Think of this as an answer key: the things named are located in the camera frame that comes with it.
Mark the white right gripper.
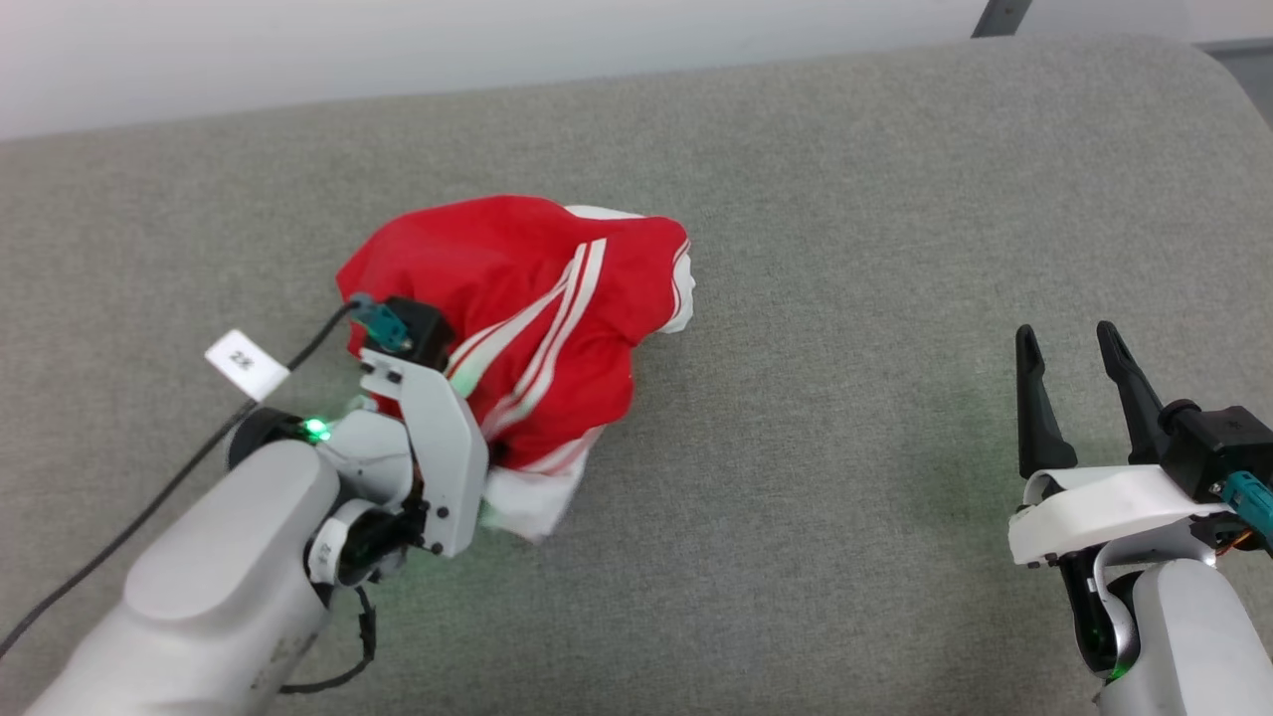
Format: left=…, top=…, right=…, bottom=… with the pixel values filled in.
left=1007, top=320, right=1234, bottom=570

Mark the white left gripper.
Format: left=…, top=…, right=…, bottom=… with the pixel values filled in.
left=358, top=348, right=490, bottom=560

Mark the red white striped garment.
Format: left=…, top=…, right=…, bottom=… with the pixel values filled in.
left=336, top=195, right=697, bottom=543

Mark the grey fabric sofa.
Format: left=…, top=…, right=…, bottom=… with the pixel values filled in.
left=0, top=36, right=1273, bottom=716

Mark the teal cable connector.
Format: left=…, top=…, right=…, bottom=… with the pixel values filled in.
left=1219, top=471, right=1273, bottom=550

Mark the short black looped cable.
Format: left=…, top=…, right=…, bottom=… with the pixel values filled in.
left=278, top=585, right=378, bottom=695

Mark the white paper cable tag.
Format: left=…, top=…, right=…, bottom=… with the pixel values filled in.
left=204, top=329, right=291, bottom=403

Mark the thin black cable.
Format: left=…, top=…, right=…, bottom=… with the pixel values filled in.
left=0, top=301, right=361, bottom=661

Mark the grey metal post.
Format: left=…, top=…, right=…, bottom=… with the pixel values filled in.
left=971, top=0, right=1031, bottom=40

